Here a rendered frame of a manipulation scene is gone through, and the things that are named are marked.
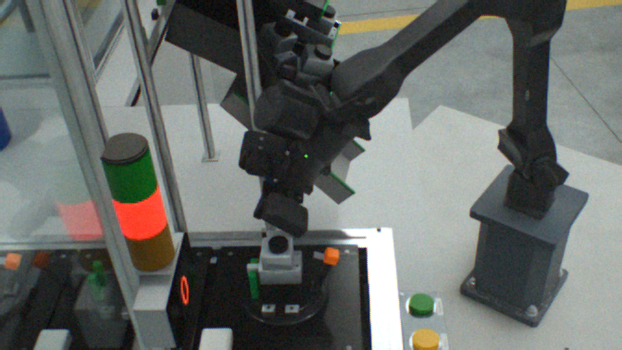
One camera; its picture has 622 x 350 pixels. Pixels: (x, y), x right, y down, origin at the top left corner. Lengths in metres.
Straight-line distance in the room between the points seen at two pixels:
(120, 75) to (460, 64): 2.10
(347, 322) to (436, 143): 0.65
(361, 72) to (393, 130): 0.81
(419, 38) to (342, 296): 0.45
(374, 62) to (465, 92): 2.59
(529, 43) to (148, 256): 0.55
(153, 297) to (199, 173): 0.80
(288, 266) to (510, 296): 0.41
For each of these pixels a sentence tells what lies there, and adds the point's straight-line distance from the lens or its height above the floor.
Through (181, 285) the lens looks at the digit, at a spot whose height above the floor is 1.22.
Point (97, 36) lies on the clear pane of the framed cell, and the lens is 2.06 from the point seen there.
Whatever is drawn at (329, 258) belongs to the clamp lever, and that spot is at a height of 1.07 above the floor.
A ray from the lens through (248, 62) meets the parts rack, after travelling 1.07.
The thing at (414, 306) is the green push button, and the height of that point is 0.97.
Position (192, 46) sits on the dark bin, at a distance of 1.13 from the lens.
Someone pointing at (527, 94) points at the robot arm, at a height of 1.29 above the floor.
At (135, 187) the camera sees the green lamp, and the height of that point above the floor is 1.38.
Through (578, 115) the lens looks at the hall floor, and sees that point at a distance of 3.37.
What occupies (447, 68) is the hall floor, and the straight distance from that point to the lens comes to 3.62.
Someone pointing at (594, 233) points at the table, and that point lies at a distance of 1.45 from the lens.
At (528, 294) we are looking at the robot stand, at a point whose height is 0.92.
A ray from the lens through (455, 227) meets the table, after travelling 1.40.
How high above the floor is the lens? 1.81
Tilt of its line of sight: 39 degrees down
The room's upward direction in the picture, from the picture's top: 4 degrees counter-clockwise
